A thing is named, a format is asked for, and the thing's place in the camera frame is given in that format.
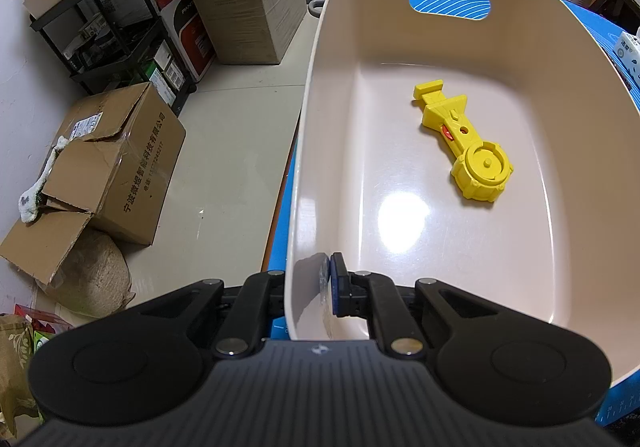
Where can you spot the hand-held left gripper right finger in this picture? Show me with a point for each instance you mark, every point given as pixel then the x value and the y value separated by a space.
pixel 342 287

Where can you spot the black shelf cart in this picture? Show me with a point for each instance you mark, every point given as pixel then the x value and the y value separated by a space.
pixel 105 42

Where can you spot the white and blue tissue box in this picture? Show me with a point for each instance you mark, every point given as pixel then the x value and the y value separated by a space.
pixel 629 57

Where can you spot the gold patterned bag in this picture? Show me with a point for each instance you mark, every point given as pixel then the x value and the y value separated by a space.
pixel 15 367

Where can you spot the red and green package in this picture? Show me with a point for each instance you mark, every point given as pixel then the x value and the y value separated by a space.
pixel 42 324

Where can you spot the open torn cardboard box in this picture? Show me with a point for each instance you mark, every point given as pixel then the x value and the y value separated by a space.
pixel 125 162

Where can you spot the beige plastic basin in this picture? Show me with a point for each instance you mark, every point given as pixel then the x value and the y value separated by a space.
pixel 400 237

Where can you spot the yellow toy launcher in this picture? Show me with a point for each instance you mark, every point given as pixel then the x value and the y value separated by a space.
pixel 472 159

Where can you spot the large plastic-wrapped cardboard box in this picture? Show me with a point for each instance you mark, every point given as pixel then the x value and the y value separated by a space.
pixel 250 17

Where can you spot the burlap sack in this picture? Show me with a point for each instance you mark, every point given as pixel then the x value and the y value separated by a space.
pixel 95 277

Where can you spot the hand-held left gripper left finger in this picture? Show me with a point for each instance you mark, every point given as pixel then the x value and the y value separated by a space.
pixel 257 299

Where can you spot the red and white appliance box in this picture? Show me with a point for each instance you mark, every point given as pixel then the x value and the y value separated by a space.
pixel 192 34

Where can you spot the white bone-shaped foam piece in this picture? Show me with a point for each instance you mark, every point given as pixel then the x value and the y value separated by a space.
pixel 37 187

